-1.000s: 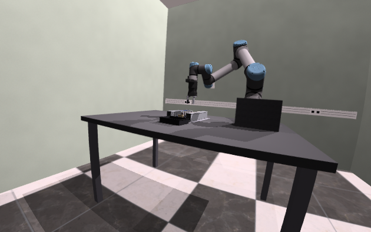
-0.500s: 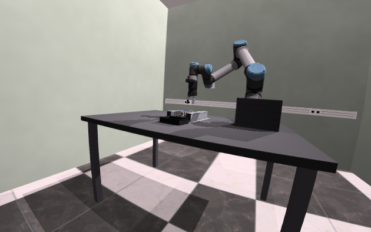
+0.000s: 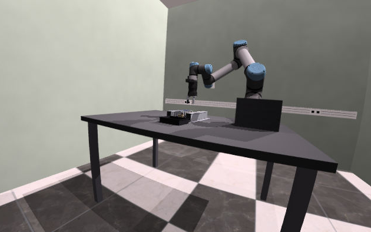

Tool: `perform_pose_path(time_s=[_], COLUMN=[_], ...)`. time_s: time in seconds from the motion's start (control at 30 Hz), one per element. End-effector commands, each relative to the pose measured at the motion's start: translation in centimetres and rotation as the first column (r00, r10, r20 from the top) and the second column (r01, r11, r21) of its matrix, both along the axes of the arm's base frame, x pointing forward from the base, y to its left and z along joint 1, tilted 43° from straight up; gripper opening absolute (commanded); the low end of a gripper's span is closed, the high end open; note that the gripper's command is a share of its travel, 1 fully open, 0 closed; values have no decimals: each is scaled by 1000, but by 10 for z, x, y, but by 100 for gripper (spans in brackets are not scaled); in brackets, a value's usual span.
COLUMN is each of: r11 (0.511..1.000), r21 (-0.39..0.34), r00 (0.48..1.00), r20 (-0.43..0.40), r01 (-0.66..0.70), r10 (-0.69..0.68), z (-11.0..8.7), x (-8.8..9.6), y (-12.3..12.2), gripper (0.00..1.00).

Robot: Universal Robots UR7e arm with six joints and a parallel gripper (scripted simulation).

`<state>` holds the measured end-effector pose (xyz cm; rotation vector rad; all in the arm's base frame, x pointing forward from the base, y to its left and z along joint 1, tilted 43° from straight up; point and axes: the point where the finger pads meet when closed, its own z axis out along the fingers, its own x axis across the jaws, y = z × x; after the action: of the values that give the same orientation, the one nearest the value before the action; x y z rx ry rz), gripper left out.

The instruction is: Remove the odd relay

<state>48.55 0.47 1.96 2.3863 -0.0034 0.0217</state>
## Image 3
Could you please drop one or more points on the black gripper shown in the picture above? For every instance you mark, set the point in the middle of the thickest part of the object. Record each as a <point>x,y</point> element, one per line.
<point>192,86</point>

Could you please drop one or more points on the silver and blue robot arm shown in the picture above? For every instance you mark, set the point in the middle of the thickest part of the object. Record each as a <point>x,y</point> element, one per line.
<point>254,72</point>

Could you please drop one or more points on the white relay panel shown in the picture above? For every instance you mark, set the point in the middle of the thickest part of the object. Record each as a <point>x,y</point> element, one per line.
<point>193,116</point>

